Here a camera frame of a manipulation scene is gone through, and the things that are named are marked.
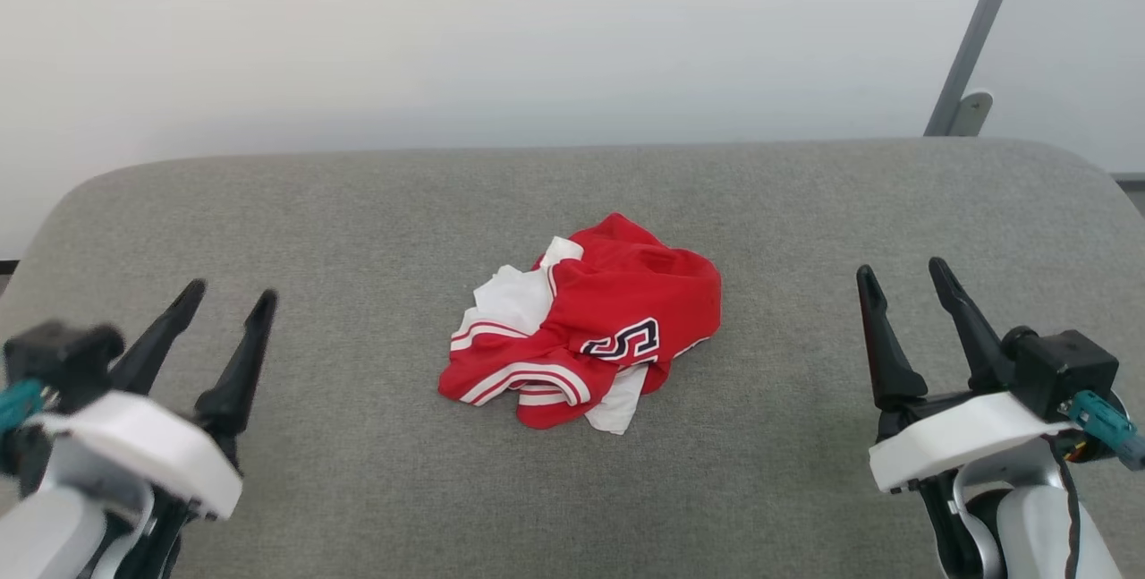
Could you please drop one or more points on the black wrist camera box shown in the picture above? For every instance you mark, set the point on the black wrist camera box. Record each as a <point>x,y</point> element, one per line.
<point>63,355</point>
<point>1064,373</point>

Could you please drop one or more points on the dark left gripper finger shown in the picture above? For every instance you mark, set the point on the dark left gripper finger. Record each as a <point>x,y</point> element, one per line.
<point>161,337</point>
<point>240,382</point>

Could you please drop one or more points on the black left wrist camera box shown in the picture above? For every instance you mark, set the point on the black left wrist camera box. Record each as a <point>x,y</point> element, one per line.
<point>63,355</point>

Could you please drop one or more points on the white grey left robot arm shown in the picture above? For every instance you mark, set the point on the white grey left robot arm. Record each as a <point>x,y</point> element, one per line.
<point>54,525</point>

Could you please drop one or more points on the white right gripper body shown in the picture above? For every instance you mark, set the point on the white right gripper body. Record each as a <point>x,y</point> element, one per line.
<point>966,436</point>

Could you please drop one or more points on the grey metal pole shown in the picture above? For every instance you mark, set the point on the grey metal pole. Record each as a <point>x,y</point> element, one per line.
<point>975,33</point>

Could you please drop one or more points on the red Bulls 23 jersey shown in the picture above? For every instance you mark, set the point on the red Bulls 23 jersey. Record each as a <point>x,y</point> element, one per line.
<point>617,310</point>

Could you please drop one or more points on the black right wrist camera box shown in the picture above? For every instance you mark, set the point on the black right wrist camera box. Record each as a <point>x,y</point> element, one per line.
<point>1064,373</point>

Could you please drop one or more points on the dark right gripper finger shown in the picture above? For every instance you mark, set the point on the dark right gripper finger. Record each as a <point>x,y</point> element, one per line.
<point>979,346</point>
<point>890,355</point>

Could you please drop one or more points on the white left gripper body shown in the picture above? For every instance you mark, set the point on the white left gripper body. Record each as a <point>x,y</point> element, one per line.
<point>152,445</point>

